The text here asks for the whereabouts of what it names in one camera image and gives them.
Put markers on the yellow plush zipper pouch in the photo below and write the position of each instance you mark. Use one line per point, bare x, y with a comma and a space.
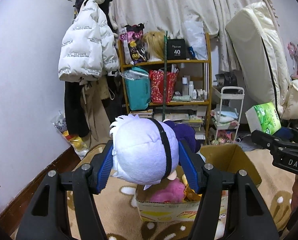
190, 195

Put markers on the teal gift bag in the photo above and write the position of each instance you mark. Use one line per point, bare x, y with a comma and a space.
137, 83

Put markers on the white-haired plush doll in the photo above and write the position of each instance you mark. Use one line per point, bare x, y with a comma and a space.
146, 151

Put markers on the beige patterned blanket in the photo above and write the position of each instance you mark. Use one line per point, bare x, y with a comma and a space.
126, 212

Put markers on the green pole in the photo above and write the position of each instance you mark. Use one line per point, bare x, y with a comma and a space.
164, 76

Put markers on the white rolling cart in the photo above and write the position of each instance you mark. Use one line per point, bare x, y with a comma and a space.
227, 114

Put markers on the beige hanging coat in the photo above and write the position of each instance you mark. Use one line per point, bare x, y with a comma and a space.
97, 120

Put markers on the white puffer jacket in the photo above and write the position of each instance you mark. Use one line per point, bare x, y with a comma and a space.
88, 46

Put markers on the black box number 40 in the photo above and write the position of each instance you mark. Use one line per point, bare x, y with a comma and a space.
176, 49

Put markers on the pink desk fan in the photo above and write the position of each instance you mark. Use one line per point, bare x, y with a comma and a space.
293, 52

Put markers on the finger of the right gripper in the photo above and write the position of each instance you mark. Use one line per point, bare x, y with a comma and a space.
284, 133
270, 142

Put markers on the pink black printed bag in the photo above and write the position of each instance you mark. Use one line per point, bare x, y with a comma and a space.
131, 39

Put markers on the green tissue pack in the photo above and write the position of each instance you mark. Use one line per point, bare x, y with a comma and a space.
264, 118

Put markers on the floral curtain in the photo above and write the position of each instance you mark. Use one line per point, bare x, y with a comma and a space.
170, 14

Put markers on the blonde wig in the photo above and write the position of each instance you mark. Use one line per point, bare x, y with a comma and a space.
154, 40

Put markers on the stack of books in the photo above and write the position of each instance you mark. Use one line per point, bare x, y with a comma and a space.
194, 116

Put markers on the red gift bag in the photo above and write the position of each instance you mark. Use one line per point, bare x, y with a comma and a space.
156, 85

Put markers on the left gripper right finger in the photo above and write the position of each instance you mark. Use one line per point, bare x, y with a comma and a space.
248, 216

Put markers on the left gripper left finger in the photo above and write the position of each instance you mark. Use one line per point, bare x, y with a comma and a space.
47, 214

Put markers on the clear plastic bag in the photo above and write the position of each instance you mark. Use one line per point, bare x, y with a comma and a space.
195, 39

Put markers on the cream padded chair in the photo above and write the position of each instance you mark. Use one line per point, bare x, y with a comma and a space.
261, 56

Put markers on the pink plush bear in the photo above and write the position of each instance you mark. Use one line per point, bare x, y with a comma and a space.
173, 193

